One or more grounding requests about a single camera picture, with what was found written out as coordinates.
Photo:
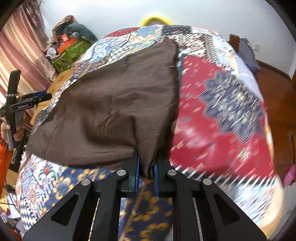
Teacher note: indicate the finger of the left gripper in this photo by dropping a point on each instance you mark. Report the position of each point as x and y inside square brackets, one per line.
[30, 103]
[32, 95]

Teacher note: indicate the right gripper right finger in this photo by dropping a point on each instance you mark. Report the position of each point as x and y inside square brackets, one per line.
[164, 182]

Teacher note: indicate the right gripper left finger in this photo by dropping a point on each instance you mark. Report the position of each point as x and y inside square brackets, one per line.
[130, 186]

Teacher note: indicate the brown cloth garment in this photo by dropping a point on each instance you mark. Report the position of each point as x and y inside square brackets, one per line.
[107, 114]

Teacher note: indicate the person's left hand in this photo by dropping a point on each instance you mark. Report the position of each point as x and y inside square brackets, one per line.
[19, 131]

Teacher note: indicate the wooden folding lap table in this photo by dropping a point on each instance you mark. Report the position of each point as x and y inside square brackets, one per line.
[53, 88]

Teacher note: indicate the green patterned storage bag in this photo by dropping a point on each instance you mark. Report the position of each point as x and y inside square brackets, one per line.
[65, 60]

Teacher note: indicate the pink curtain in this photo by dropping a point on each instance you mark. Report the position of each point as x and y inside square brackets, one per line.
[23, 40]

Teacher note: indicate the orange box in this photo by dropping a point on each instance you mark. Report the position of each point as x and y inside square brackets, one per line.
[65, 45]

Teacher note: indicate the patchwork patterned bedspread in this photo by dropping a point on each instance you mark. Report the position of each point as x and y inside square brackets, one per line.
[219, 142]

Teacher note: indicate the dark teal plush toy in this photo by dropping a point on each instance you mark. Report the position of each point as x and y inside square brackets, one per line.
[79, 31]

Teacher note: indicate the yellow curved headboard pad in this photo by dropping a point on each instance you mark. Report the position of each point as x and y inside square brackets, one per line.
[151, 20]

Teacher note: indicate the blue-grey cloth on chair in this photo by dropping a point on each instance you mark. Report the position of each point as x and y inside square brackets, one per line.
[247, 55]

